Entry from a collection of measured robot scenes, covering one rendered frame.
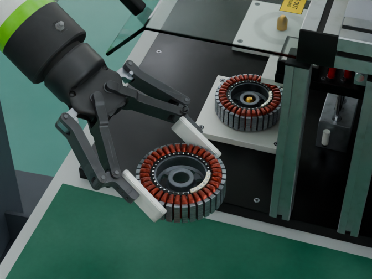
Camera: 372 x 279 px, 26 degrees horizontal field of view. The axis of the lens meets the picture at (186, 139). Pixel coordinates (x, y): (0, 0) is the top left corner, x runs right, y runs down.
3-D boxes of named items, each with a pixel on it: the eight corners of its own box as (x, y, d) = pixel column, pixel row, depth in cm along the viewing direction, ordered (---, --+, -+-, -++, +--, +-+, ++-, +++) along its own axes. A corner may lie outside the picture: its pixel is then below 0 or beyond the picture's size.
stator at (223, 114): (203, 121, 131) (203, 104, 129) (230, 82, 139) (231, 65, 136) (268, 141, 128) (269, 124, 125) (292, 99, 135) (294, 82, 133)
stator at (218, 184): (118, 200, 101) (117, 179, 98) (171, 149, 107) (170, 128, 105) (192, 239, 96) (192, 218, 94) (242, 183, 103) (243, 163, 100)
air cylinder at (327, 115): (314, 146, 129) (318, 120, 125) (323, 116, 134) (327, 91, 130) (346, 153, 128) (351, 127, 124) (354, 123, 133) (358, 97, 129)
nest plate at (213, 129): (191, 135, 130) (191, 130, 130) (217, 80, 141) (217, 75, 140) (282, 155, 127) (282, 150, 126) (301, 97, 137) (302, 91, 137)
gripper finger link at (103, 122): (103, 91, 99) (92, 91, 98) (124, 174, 95) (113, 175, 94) (92, 105, 102) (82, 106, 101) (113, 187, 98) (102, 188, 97)
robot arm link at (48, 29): (15, 22, 93) (67, -14, 99) (-7, 72, 103) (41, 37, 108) (52, 58, 93) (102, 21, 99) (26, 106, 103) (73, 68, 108)
